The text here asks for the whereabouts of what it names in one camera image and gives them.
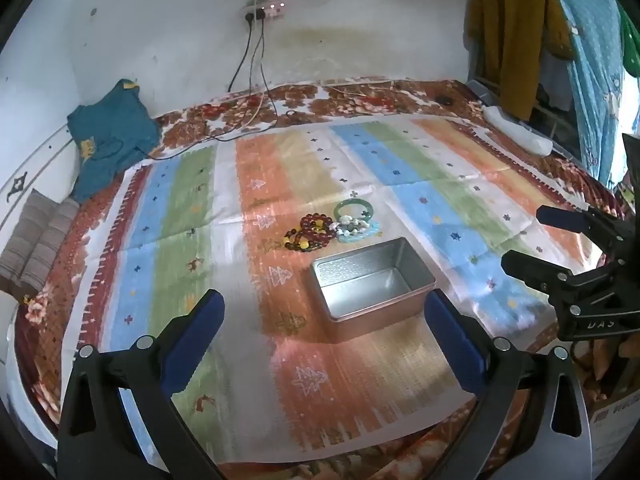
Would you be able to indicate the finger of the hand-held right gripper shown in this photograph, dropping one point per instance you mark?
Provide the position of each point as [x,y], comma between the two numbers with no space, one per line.
[560,219]
[530,265]

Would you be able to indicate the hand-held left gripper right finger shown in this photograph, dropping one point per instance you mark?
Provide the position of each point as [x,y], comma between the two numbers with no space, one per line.
[455,342]

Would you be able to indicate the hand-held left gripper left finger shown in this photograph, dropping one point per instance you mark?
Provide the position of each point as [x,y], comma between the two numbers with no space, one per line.
[192,340]

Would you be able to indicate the silver metal tin box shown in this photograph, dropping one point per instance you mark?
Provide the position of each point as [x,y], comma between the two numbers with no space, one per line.
[350,272]

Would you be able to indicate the green jade bangle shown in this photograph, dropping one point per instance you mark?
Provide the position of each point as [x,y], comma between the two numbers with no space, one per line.
[352,203]

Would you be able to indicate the white rolled bag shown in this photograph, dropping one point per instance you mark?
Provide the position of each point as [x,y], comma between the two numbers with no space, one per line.
[515,127]

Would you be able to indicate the cardboard box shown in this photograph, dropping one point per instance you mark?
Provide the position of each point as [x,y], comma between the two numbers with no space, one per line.
[617,435]

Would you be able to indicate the light blue printed cloth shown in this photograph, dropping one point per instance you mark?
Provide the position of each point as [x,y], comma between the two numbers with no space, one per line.
[590,70]

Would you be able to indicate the striped grey cushion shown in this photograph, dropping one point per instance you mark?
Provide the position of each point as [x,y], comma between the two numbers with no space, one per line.
[35,240]

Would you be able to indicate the green hanging item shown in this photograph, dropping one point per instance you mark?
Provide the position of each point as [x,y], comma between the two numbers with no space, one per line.
[631,45]

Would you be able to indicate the mustard yellow garment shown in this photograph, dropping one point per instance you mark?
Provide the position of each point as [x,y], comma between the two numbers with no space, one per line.
[515,35]

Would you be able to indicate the colourful striped mat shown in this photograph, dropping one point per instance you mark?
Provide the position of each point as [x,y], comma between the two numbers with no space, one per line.
[300,170]

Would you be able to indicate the teal shirt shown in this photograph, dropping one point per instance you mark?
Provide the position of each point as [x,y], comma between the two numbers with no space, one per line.
[112,130]

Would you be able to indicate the white power strip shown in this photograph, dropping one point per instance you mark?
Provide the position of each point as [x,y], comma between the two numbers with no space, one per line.
[265,8]

